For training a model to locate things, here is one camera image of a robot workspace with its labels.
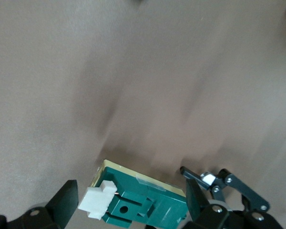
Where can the green load switch white lever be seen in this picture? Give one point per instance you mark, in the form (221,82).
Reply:
(133,193)

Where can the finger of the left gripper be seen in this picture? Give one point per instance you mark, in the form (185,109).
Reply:
(243,189)

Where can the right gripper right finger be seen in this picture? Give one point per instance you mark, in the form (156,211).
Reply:
(197,205)

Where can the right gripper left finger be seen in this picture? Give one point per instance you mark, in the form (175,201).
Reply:
(62,205)

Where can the brown paper table cover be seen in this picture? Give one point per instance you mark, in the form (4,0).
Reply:
(133,71)

